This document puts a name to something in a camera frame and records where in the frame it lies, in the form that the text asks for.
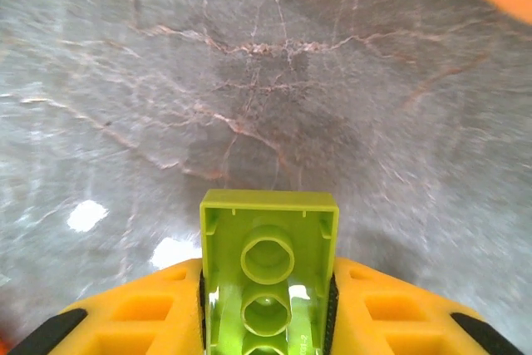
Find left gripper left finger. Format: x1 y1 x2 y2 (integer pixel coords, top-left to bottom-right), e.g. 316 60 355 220
7 256 208 355

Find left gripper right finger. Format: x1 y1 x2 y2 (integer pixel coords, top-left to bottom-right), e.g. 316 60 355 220
327 254 525 355

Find long green lego brick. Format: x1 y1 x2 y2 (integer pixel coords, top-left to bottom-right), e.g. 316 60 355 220
198 188 341 355

